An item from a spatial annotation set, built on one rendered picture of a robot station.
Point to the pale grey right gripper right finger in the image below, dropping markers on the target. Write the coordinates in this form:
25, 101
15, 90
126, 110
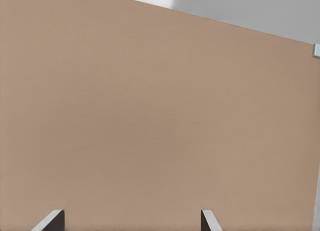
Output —
209, 222

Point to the silver frame post foot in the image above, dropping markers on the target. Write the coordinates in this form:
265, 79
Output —
317, 50

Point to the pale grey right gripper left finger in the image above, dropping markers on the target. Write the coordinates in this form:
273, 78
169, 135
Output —
53, 222

